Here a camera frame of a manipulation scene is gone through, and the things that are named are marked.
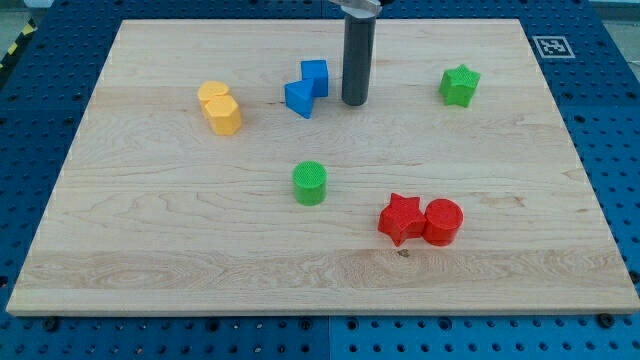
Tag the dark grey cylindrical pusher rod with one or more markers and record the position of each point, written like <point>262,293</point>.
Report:
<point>357,58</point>

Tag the yellow cylinder block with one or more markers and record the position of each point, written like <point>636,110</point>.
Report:
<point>209,90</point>

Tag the green cylinder block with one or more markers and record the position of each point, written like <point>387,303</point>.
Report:
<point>310,180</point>

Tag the wooden board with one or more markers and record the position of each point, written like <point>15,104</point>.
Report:
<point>217,171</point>

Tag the white fiducial marker tag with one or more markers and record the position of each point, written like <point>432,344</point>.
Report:
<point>553,47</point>

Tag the blue triangle block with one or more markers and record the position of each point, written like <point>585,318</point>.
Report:
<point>299,97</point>

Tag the red star block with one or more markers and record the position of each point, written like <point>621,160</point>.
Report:
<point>402,219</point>

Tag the green star block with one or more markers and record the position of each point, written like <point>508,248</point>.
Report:
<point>458,85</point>

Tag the black yellow hazard tape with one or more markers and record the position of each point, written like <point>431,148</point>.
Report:
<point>18,46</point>

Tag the red cylinder block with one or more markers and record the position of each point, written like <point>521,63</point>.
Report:
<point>443,218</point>

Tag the blue cube block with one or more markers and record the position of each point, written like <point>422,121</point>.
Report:
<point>316,71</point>

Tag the yellow hexagon block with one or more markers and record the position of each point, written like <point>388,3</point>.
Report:
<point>223,114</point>

